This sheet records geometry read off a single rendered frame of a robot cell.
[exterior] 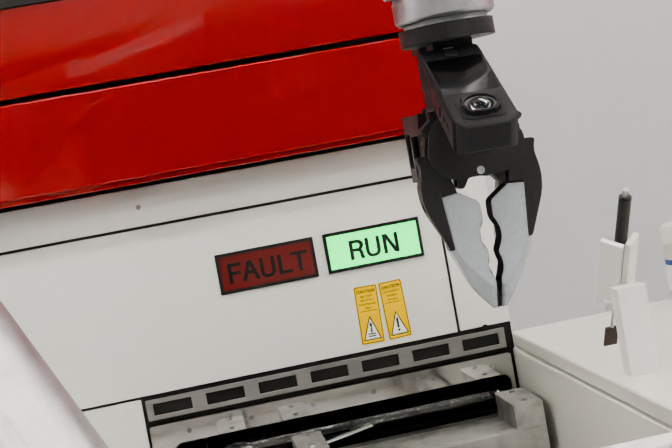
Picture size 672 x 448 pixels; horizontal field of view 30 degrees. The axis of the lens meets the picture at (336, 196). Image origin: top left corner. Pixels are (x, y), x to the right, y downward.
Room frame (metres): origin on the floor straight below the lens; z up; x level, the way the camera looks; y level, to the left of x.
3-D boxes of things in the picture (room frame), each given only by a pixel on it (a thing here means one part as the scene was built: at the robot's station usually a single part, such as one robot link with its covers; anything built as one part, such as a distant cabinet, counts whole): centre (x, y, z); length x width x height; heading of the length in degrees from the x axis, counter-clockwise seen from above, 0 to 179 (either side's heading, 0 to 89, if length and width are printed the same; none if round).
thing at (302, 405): (1.48, 0.05, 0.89); 0.44 x 0.02 x 0.10; 98
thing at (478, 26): (0.94, -0.10, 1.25); 0.09 x 0.08 x 0.12; 8
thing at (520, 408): (1.42, -0.16, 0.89); 0.08 x 0.03 x 0.03; 8
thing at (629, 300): (1.20, -0.25, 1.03); 0.06 x 0.04 x 0.13; 8
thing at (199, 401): (1.49, 0.05, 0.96); 0.44 x 0.01 x 0.02; 98
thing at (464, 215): (0.94, -0.09, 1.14); 0.06 x 0.03 x 0.09; 8
